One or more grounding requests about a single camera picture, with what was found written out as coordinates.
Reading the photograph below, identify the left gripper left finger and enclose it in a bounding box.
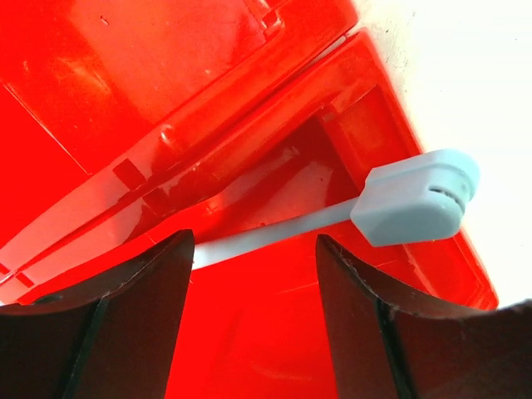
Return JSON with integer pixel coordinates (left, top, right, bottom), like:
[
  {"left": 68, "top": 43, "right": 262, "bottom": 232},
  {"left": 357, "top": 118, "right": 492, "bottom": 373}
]
[{"left": 1, "top": 230, "right": 195, "bottom": 398}]

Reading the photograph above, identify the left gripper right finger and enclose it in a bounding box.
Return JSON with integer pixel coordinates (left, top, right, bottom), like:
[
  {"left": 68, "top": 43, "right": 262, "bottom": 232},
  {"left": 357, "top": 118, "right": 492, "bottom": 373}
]
[{"left": 316, "top": 234, "right": 531, "bottom": 398}]

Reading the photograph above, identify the grey toothbrush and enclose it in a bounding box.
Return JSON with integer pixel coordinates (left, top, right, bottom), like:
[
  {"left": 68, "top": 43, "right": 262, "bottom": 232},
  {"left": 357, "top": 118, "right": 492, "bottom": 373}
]
[{"left": 192, "top": 149, "right": 480, "bottom": 270}]

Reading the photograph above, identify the red plastic compartment box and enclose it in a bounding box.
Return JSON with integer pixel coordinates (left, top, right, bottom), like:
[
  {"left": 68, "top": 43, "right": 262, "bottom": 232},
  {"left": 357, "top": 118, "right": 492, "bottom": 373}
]
[{"left": 1, "top": 1, "right": 499, "bottom": 398}]

